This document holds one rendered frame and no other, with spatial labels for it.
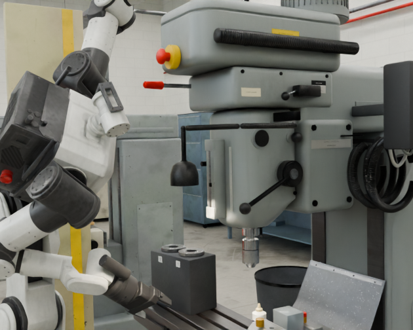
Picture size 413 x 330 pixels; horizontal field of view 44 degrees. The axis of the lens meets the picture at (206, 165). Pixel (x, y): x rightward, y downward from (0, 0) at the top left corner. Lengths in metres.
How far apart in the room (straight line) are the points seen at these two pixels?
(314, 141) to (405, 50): 5.07
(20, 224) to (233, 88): 0.62
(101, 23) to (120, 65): 9.39
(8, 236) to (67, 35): 1.85
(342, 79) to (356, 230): 0.47
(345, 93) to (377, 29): 5.23
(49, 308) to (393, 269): 1.04
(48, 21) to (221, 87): 1.87
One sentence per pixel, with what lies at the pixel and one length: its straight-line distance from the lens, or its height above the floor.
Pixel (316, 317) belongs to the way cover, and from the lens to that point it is 1.72.
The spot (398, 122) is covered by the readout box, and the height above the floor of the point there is 1.58.
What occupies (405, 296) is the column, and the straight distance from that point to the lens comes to 1.63.
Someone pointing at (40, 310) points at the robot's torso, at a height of 1.04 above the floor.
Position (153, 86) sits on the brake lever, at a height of 1.70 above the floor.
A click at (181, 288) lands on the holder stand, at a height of 1.05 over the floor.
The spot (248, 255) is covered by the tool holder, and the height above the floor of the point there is 1.23.
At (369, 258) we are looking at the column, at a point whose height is 1.18.
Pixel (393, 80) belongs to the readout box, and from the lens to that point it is 1.32.
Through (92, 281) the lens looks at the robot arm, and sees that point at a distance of 1.44.
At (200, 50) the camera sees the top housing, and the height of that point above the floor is 1.76.
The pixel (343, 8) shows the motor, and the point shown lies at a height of 1.91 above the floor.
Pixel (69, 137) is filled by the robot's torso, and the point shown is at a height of 1.56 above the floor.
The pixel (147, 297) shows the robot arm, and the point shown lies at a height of 1.09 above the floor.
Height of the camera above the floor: 1.55
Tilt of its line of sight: 3 degrees down
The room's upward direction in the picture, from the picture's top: 1 degrees counter-clockwise
